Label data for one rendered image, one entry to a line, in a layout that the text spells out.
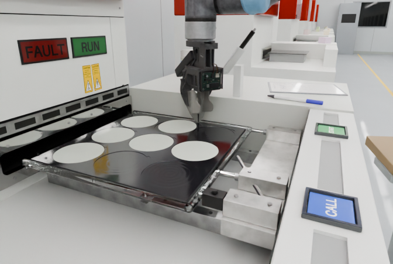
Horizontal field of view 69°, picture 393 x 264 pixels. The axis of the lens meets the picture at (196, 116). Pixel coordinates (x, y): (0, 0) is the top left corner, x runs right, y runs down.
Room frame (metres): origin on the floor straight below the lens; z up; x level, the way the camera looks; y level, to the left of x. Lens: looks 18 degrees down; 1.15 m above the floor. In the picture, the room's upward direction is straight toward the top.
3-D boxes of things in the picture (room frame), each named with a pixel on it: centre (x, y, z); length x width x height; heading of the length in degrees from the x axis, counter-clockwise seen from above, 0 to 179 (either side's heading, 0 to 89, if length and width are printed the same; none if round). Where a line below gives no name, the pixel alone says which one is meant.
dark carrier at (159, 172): (0.60, 0.10, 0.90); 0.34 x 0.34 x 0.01; 66
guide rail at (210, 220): (0.46, 0.10, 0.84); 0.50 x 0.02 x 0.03; 66
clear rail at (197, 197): (0.52, -0.06, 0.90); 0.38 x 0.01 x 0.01; 156
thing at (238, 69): (0.78, -0.10, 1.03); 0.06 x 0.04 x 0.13; 66
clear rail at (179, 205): (0.43, 0.17, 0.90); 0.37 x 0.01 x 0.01; 66
